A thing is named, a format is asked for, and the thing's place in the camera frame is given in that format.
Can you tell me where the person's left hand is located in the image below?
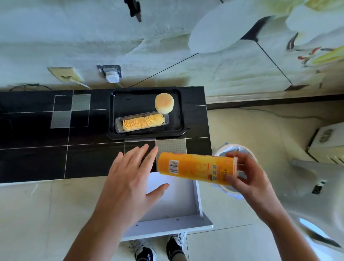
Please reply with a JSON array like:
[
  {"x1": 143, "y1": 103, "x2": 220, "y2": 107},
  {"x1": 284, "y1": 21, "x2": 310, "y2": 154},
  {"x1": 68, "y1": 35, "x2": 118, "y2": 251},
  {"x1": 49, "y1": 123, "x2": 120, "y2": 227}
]
[{"x1": 95, "y1": 144, "x2": 170, "y2": 226}]

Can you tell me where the person's right hand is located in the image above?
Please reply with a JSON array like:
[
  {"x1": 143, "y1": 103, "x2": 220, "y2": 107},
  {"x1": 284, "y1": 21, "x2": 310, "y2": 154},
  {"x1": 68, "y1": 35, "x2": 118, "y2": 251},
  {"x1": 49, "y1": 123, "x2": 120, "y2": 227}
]
[{"x1": 225, "y1": 152, "x2": 281, "y2": 225}]

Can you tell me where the orange chip canister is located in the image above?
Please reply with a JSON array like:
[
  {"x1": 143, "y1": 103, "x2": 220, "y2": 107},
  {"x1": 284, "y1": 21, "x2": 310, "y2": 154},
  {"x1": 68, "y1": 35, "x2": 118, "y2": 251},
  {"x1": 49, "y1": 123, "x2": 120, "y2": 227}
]
[{"x1": 157, "y1": 152, "x2": 239, "y2": 186}]

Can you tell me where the person's right forearm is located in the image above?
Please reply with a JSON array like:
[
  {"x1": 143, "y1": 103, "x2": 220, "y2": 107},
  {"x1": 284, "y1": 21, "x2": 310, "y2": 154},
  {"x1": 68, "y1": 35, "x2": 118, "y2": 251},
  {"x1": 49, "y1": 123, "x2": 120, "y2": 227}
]
[{"x1": 258, "y1": 208, "x2": 321, "y2": 261}]

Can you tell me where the person's left forearm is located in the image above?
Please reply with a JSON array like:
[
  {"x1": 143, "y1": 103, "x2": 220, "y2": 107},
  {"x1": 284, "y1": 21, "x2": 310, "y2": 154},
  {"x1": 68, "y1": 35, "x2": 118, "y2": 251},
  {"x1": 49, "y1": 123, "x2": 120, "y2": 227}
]
[{"x1": 64, "y1": 211, "x2": 135, "y2": 261}]

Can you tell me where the white open drawer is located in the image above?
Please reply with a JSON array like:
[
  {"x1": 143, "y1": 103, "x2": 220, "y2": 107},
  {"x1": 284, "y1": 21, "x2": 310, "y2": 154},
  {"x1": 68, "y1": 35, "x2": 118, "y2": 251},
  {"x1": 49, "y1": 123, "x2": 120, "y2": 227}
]
[{"x1": 120, "y1": 172, "x2": 214, "y2": 241}]

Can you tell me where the white trash bin with bag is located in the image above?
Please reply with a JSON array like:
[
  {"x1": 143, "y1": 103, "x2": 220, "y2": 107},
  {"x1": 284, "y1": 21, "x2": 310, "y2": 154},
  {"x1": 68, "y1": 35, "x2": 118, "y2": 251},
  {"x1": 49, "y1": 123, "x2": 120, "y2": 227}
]
[{"x1": 214, "y1": 144, "x2": 258, "y2": 200}]

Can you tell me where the clear plastic chip tray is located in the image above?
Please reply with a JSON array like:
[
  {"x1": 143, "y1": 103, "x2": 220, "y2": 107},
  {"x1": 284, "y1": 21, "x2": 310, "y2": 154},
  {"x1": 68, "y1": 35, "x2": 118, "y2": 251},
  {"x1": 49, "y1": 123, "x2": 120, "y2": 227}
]
[{"x1": 115, "y1": 111, "x2": 170, "y2": 134}]

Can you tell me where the row of yellow chips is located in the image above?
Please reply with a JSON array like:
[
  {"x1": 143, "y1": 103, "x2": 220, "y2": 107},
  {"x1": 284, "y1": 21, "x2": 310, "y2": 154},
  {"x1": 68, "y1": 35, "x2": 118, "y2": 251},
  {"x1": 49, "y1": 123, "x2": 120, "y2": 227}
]
[{"x1": 123, "y1": 114, "x2": 165, "y2": 132}]

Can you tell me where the black plastic tray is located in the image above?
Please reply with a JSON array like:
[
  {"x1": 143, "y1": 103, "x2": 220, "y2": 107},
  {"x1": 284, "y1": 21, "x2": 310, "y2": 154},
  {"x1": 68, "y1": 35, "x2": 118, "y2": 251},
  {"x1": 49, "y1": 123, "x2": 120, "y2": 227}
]
[{"x1": 108, "y1": 87, "x2": 188, "y2": 140}]

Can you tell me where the person's right shoe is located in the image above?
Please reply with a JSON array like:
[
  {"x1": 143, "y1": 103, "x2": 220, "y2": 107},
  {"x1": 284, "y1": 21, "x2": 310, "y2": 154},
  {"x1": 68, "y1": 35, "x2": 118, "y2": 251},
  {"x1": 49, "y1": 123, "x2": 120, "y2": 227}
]
[{"x1": 166, "y1": 233, "x2": 188, "y2": 261}]

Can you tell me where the person's shoe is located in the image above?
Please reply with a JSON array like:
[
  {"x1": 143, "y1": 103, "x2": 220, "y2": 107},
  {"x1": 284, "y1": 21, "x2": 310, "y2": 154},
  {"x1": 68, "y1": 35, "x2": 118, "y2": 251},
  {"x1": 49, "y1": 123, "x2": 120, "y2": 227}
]
[
  {"x1": 166, "y1": 233, "x2": 188, "y2": 261},
  {"x1": 130, "y1": 239, "x2": 157, "y2": 261}
]

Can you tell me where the round yellow cake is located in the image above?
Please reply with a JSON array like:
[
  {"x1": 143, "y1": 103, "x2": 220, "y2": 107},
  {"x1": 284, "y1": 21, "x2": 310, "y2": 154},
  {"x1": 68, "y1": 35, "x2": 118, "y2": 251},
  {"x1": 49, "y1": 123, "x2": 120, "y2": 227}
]
[{"x1": 154, "y1": 93, "x2": 175, "y2": 113}]

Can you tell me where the person's left shoe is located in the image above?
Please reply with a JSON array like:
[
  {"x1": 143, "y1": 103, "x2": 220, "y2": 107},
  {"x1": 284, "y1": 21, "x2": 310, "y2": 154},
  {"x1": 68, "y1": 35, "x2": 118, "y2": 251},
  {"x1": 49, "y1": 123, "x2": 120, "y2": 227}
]
[{"x1": 130, "y1": 239, "x2": 157, "y2": 261}]

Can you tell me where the white plastic chair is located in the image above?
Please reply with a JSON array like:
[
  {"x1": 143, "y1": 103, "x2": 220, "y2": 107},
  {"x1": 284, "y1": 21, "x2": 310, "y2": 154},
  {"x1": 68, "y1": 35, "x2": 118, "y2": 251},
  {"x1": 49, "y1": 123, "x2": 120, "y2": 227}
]
[{"x1": 285, "y1": 158, "x2": 344, "y2": 249}]

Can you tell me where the white charger plug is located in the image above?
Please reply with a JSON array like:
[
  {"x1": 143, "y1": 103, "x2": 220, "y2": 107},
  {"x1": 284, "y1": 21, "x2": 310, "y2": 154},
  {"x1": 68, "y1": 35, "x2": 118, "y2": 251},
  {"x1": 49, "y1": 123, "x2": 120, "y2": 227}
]
[{"x1": 105, "y1": 70, "x2": 120, "y2": 83}]

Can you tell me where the white box appliance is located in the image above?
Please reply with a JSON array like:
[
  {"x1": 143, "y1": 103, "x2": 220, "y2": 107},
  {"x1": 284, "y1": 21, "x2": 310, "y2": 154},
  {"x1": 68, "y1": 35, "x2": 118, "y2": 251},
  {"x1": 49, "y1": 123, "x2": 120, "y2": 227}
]
[{"x1": 308, "y1": 122, "x2": 344, "y2": 165}]

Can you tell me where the black floor cable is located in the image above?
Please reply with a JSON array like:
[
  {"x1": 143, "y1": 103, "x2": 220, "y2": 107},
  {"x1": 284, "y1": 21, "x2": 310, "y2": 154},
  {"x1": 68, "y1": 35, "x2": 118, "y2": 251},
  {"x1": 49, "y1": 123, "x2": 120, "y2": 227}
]
[{"x1": 236, "y1": 107, "x2": 324, "y2": 121}]

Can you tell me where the grey wall socket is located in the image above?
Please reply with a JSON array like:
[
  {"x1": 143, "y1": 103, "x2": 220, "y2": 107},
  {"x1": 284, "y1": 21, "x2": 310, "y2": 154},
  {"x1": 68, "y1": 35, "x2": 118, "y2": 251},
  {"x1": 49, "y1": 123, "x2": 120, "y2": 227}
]
[{"x1": 97, "y1": 65, "x2": 123, "y2": 79}]

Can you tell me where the thin black cable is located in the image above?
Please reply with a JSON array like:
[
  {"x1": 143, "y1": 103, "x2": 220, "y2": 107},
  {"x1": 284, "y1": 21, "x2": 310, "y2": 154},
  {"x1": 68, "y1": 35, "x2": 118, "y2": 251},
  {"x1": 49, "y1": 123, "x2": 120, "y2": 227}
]
[{"x1": 9, "y1": 84, "x2": 53, "y2": 91}]

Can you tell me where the black wall hook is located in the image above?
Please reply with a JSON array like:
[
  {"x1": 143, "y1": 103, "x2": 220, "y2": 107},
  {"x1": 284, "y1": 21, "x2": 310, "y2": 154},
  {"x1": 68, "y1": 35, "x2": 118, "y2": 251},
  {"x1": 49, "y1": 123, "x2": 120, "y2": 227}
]
[{"x1": 124, "y1": 0, "x2": 142, "y2": 22}]

